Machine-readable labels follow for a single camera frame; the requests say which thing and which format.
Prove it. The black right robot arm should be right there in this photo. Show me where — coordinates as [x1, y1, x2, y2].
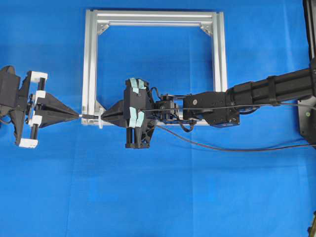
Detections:
[100, 59, 316, 149]

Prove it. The black stand at right edge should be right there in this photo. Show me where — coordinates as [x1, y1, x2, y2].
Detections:
[303, 0, 316, 60]

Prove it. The aluminium extrusion square frame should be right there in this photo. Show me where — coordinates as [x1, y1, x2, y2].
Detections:
[81, 9, 228, 116]

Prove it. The white string loop holder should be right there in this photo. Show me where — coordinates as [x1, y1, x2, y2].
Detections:
[98, 114, 103, 129]

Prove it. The taped black right gripper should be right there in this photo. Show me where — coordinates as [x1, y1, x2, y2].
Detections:
[101, 78, 157, 149]

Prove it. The white-railed left gripper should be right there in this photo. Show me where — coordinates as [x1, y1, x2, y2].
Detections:
[0, 66, 79, 148]

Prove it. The thin black wire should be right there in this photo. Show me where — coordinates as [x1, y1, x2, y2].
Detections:
[78, 114, 316, 152]

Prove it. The blue table cloth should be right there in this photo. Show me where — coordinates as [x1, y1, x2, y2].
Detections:
[0, 0, 316, 237]

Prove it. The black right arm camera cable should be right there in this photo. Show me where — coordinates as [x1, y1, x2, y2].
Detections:
[140, 102, 316, 113]

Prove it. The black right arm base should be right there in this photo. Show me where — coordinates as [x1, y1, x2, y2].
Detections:
[297, 96, 316, 149]

